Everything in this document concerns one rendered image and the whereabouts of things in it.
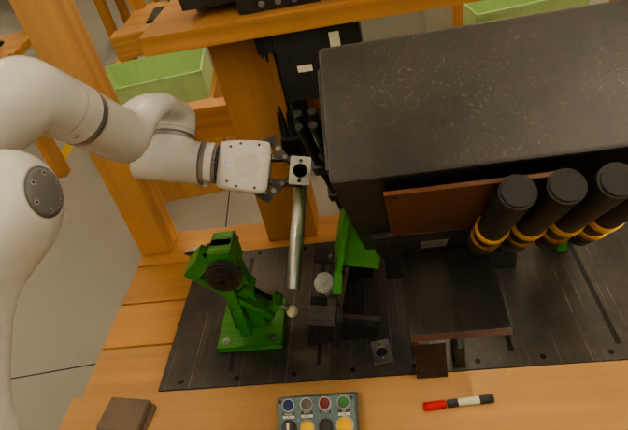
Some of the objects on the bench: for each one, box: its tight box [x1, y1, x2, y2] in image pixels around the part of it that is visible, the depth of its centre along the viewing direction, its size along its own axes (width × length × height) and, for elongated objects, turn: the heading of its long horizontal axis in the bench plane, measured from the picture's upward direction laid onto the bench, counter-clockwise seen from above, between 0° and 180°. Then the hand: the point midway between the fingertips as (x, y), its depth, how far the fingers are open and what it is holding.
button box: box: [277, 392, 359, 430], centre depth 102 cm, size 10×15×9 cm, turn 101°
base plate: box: [158, 222, 628, 392], centre depth 124 cm, size 42×110×2 cm, turn 101°
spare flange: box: [370, 338, 394, 366], centre depth 111 cm, size 6×4×1 cm
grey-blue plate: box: [450, 338, 465, 366], centre depth 105 cm, size 10×2×14 cm, turn 11°
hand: (296, 171), depth 103 cm, fingers closed on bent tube, 3 cm apart
